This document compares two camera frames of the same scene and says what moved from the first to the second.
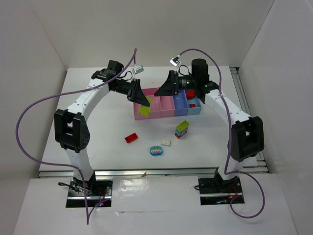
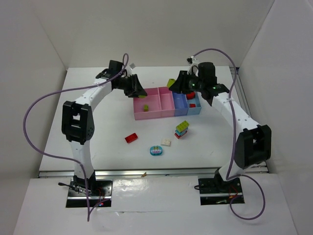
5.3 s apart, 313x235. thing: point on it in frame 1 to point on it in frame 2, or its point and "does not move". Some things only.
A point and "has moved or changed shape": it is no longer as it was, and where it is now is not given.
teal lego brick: x=181 y=133 does not move
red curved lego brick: x=190 y=94 does not move
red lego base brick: x=178 y=136 does not move
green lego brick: x=145 y=109 has moved or changed shape
